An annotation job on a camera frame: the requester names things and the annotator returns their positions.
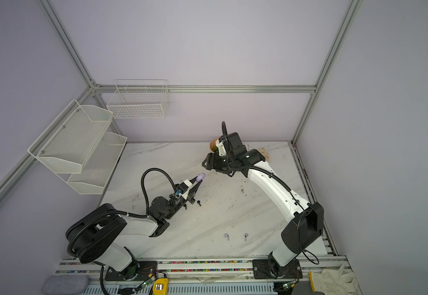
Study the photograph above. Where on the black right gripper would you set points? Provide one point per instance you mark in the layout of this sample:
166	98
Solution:
211	160

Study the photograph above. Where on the purple earbud charging case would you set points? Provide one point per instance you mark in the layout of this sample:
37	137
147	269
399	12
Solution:
200	177

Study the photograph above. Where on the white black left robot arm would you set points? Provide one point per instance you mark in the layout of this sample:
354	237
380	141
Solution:
93	238

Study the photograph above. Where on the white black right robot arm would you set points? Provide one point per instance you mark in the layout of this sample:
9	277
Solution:
305	221

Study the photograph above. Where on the orange pot with green plant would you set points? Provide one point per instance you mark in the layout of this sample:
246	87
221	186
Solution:
214	145

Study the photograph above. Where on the white mesh lower shelf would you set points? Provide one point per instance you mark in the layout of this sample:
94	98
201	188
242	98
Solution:
97	172

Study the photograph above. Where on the white mesh shelf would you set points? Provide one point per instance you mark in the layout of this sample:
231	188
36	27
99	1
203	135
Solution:
67	145
97	172

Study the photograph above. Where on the yellow tag box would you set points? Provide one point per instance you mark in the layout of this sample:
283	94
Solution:
160	287

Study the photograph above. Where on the white mesh upper shelf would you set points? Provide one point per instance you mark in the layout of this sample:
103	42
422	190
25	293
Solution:
67	145

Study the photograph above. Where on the grey sponge pad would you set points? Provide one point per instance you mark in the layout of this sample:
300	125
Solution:
65	285

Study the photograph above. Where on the white glove yellow cuff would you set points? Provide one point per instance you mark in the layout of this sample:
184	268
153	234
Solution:
334	282

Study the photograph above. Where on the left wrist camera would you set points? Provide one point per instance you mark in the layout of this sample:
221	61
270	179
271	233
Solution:
184	186

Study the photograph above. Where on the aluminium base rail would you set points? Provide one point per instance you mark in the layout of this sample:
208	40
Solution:
231	269

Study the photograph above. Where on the white wire basket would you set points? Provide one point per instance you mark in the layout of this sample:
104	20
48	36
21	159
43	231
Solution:
139	99

